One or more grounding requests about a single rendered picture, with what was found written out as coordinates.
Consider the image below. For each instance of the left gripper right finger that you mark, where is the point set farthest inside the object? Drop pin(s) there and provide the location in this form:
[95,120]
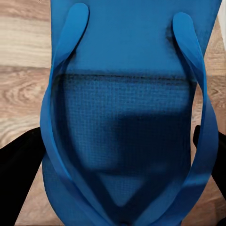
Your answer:
[219,171]

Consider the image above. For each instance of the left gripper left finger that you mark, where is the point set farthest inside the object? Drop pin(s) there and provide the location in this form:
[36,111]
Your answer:
[19,164]

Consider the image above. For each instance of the sandal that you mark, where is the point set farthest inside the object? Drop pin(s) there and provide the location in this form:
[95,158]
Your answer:
[116,116]

